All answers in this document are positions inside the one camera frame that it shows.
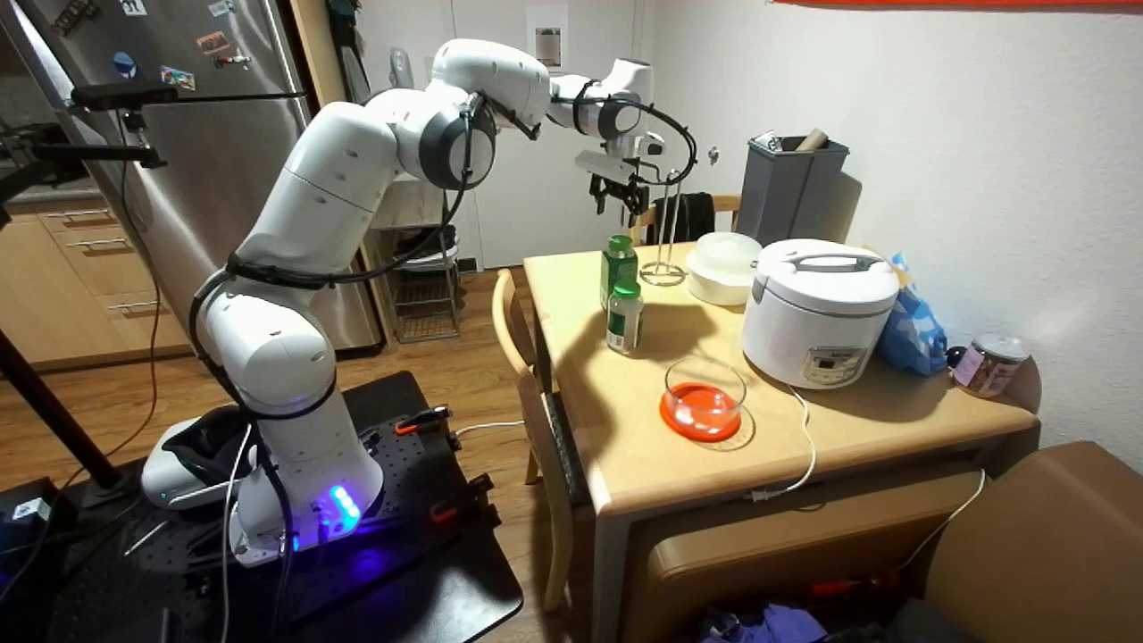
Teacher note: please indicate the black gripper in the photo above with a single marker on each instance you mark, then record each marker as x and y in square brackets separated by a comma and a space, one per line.
[624, 180]

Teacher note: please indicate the metal frame stool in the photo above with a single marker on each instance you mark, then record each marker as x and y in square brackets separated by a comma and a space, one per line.
[422, 279]

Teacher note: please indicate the purple clothes pile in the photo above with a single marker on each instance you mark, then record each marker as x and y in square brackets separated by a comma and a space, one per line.
[763, 622]

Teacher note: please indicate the wooden cabinet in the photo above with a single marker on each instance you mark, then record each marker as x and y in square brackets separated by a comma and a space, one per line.
[72, 286]

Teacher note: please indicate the light wooden slatted chair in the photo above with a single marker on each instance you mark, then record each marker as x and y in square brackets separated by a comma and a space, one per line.
[542, 441]

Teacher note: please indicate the light wooden table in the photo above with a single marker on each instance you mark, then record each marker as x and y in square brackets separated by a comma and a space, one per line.
[666, 467]

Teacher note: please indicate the blue plastic bag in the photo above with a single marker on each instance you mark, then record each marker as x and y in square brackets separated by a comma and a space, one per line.
[913, 332]

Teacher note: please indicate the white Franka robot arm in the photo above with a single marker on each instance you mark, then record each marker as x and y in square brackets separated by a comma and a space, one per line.
[324, 180]

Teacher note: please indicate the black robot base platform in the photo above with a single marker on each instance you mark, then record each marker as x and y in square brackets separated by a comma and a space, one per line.
[395, 560]

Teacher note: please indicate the small wall photo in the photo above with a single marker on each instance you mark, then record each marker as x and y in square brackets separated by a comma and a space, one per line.
[549, 47]

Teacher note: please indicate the white lidded bowl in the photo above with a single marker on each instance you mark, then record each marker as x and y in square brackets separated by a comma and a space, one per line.
[723, 270]

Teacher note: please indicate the green plastic container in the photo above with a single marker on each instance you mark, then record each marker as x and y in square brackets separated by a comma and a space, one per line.
[620, 267]

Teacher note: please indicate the black tripod camera stand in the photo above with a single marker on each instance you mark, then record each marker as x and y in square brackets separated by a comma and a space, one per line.
[59, 155]

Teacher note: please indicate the pink labelled jar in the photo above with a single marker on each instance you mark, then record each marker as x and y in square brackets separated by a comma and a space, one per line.
[992, 364]

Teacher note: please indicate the clear glass bowl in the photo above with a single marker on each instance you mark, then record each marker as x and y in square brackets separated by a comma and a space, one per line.
[705, 394]

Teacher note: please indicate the grey plastic bin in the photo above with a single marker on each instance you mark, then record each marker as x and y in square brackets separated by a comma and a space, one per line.
[790, 183]

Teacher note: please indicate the wooden chair with jacket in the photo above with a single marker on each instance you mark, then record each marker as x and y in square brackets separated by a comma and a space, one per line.
[703, 216]

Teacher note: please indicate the stainless steel fridge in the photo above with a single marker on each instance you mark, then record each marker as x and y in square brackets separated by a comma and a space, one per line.
[202, 155]

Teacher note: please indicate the white rice cooker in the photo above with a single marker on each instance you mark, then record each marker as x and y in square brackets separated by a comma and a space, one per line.
[821, 313]

